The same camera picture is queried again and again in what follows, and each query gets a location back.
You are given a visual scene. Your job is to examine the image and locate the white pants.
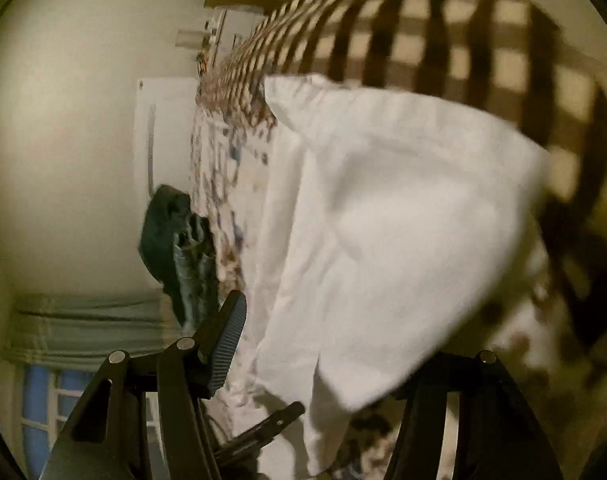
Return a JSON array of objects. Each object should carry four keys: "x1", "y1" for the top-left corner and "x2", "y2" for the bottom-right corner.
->
[{"x1": 236, "y1": 76, "x2": 550, "y2": 479}]

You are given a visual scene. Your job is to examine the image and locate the green window curtain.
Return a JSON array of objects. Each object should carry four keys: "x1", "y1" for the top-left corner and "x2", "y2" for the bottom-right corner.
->
[{"x1": 0, "y1": 290, "x2": 182, "y2": 372}]

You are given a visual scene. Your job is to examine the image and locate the folded dark green jeans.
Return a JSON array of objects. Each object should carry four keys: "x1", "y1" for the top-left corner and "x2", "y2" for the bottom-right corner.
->
[{"x1": 138, "y1": 184, "x2": 218, "y2": 333}]

